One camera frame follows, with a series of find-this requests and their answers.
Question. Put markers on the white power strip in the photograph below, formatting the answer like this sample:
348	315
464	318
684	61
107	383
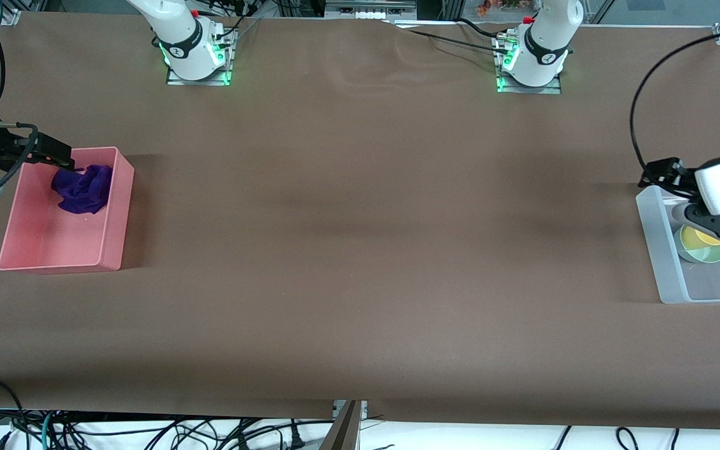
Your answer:
369	9

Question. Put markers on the yellow plastic cup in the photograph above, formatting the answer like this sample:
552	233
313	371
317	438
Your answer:
705	238

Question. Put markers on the translucent white plastic bin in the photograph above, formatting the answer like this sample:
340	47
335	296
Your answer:
710	284

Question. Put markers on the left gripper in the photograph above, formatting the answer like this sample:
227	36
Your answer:
670	174

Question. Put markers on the pink plastic bin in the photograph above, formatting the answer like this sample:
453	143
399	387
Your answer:
54	244

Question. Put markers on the brown table cover sheet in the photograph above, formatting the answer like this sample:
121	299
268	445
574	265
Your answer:
360	187

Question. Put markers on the pale green bowl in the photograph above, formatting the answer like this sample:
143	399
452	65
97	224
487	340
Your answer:
700	257

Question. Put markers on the purple cloth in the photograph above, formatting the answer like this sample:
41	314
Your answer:
85	190

